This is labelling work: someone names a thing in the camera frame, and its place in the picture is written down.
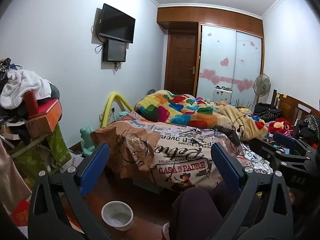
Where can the red floral paper bag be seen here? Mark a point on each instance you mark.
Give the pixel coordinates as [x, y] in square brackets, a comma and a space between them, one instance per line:
[21, 212]

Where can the person's dark trouser leg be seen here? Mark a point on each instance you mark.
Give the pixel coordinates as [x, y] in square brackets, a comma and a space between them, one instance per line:
[195, 210]
[225, 195]

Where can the standing fan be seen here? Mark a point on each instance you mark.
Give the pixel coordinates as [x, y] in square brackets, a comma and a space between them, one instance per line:
[262, 85]

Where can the brown wooden headboard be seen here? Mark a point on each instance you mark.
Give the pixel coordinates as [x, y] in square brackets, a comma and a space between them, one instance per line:
[287, 105]

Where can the pink beige curtain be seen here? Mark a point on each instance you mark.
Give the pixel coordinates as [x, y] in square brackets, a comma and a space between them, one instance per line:
[10, 170]

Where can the orange wooden box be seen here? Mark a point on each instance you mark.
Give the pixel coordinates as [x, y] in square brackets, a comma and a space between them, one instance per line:
[45, 122]

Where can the red plush toy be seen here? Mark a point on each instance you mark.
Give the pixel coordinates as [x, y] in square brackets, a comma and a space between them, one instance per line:
[281, 125]

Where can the leopard print cloth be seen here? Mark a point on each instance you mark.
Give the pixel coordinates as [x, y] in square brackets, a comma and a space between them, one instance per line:
[5, 63]

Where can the white appliance box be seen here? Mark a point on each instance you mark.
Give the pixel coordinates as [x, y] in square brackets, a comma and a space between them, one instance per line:
[221, 96]

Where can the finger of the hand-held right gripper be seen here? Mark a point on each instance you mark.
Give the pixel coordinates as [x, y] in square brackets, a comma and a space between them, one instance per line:
[262, 147]
[285, 138]

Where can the white plastic bowl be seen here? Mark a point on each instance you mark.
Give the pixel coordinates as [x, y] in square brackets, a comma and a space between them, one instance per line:
[117, 220]

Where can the dark patterned cloth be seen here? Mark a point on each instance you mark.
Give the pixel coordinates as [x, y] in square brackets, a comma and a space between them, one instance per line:
[308, 127]

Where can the wardrobe with heart stickers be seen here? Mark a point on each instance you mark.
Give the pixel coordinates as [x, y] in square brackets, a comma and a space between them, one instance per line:
[225, 50]

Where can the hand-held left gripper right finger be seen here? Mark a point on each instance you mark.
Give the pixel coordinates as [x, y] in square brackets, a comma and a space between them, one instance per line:
[226, 166]

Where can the black wall television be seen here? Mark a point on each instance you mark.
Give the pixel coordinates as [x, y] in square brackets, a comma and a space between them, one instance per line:
[116, 22]

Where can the colourful patchwork blanket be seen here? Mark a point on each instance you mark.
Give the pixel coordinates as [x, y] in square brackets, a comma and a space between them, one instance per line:
[195, 112]

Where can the pale slipper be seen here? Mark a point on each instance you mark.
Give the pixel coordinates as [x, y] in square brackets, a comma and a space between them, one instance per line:
[166, 231]

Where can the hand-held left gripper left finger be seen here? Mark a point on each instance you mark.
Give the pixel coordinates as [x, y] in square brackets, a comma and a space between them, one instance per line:
[96, 165]

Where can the brown overhead cabinet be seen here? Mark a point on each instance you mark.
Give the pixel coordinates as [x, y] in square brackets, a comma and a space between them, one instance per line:
[212, 15]

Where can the white towel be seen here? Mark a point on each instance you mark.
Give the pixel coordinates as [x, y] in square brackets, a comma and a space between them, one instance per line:
[22, 82]

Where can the red box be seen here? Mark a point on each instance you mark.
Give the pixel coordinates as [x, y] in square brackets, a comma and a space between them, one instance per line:
[30, 102]

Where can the brown wooden door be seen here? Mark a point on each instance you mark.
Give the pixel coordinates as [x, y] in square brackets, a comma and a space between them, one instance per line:
[180, 62]

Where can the white cardboard box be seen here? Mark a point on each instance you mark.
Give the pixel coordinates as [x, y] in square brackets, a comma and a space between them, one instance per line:
[73, 162]

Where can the green leaf print bag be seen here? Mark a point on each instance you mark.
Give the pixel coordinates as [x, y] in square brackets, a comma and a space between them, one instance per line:
[57, 142]

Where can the dark grey cushion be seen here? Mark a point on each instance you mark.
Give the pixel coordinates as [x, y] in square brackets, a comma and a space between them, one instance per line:
[55, 92]

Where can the newspaper print bed sheet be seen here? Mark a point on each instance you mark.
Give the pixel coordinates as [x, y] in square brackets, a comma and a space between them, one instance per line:
[175, 155]

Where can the yellow foam tube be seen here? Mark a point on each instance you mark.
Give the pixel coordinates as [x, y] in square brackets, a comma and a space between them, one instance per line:
[110, 105]

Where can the black striped cloth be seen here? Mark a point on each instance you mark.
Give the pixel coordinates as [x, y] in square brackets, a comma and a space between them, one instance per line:
[267, 111]

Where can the white earphones tangle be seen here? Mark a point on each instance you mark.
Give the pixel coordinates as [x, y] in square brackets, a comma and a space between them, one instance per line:
[197, 135]

